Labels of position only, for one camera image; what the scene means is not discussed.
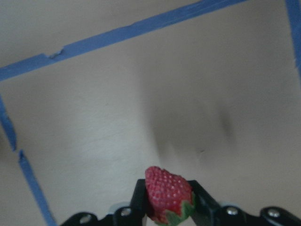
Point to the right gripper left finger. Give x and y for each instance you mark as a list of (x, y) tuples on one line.
[(133, 214)]

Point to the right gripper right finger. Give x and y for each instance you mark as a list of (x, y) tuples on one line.
[(208, 212)]

